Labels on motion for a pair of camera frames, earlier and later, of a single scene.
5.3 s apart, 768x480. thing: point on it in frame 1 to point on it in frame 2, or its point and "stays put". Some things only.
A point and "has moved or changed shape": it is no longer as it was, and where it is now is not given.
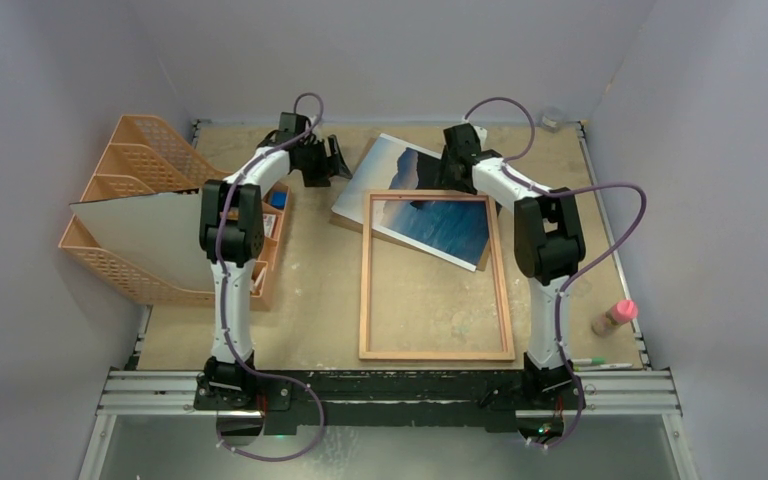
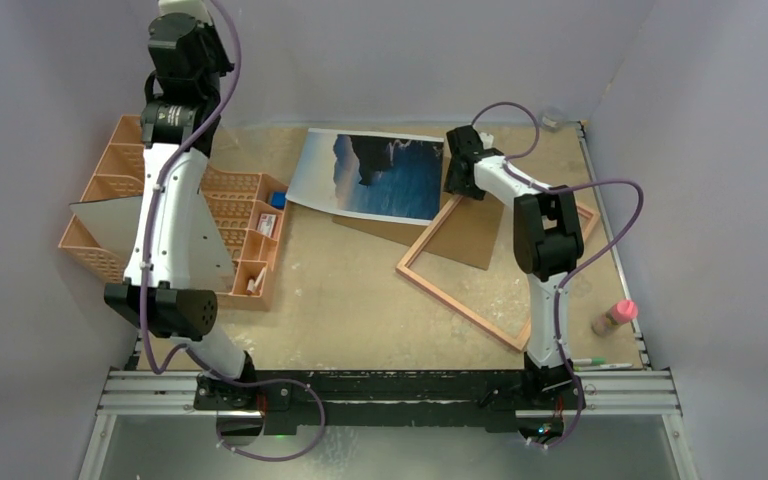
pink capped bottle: (621, 313) stays put
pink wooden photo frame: (364, 353) to (424, 242)
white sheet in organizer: (160, 233) stays put
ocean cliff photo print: (457, 230) has moved or changed shape
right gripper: (450, 171) stays put
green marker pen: (587, 361) stays put
